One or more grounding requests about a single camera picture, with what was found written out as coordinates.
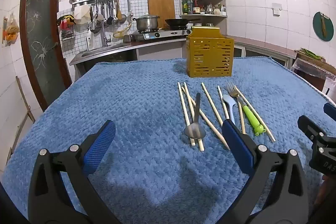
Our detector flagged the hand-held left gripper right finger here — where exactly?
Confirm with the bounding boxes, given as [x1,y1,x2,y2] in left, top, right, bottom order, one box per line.
[222,119,309,224]

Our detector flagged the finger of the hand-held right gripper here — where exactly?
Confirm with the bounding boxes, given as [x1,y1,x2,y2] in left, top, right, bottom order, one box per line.
[323,102,336,122]
[297,115,336,147]

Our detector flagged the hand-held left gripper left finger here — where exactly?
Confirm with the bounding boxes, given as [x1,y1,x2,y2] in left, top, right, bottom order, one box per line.
[28,120,118,224]

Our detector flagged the green frog-handled utensil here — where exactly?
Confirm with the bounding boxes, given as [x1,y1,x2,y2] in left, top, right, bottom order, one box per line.
[237,97,266,137]

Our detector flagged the light blue plastic spoon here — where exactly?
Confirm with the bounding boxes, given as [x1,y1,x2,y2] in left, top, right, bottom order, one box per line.
[223,94,236,125]

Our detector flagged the metal spoon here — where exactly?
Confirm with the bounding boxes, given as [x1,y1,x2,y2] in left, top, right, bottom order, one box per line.
[184,93,206,139]

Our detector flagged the metal fork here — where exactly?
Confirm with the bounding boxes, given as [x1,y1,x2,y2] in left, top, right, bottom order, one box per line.
[226,82,246,135]

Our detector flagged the yellow perforated utensil holder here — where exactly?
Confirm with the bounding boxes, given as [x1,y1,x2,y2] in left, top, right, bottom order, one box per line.
[186,26,235,78]

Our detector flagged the row of hanging cooking utensils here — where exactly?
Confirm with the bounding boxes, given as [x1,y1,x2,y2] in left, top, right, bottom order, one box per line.
[91,0,127,27]

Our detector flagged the person's right hand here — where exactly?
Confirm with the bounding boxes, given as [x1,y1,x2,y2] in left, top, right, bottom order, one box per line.
[315,173,332,205]

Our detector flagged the blue fleece blanket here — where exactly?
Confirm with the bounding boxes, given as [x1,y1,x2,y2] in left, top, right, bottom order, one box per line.
[1,56,336,224]

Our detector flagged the cabinet with plastic cover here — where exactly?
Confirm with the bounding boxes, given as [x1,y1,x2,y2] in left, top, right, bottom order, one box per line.
[293,49,336,93]

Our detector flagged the green vegetables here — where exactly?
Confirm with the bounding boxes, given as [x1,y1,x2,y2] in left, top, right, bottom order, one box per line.
[299,48,324,61]

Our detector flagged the round green hanging board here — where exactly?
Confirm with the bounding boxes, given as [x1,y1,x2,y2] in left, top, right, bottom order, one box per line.
[312,11,335,42]

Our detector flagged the wooden stick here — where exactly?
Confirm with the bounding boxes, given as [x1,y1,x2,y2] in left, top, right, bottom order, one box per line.
[16,76,36,123]

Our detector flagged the steel sink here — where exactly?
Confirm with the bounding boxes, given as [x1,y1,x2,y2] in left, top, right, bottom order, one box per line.
[81,43,127,57]

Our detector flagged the kitchen counter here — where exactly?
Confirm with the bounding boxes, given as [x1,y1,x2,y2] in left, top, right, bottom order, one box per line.
[70,35,298,75]

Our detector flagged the metal faucet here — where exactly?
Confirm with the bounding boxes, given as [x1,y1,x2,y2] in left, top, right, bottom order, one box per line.
[90,14,112,47]

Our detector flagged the brown door with frosted glass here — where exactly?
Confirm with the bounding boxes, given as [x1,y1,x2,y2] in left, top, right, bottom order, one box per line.
[20,0,72,111]

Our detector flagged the gas stove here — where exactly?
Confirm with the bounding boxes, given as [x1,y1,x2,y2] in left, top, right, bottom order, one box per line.
[131,25,193,42]

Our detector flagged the steel pot with lid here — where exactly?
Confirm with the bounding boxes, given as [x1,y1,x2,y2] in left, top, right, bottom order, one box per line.
[133,15,160,31]

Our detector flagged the white hanging cloth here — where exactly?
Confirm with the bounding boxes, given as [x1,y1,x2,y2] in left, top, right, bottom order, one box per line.
[73,5,91,25]

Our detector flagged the black wok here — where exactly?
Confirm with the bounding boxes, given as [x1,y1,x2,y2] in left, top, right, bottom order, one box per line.
[165,18,200,26]

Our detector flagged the hanging plastic bags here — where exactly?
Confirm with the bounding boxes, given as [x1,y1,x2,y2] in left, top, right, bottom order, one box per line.
[3,14,20,46]

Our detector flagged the wooden cutting board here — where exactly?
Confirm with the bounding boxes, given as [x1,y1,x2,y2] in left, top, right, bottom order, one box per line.
[146,0,176,22]

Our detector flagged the white wall outlet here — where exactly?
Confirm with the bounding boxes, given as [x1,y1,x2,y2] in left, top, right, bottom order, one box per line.
[271,3,283,16]

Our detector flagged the wire wall basket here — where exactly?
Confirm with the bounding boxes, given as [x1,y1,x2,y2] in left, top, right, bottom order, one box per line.
[57,15,77,41]

